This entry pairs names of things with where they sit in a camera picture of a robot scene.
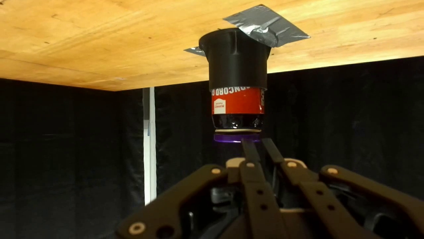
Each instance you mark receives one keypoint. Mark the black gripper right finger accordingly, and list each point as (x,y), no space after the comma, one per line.
(308,194)

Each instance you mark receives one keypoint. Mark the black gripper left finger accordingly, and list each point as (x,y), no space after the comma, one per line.
(258,199)

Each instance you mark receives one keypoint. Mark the black cup with red label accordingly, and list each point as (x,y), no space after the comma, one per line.
(238,66)

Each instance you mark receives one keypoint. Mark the black curtain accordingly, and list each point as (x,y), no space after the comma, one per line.
(66,154)
(352,123)

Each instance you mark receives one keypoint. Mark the white vertical pole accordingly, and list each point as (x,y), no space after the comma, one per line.
(152,146)

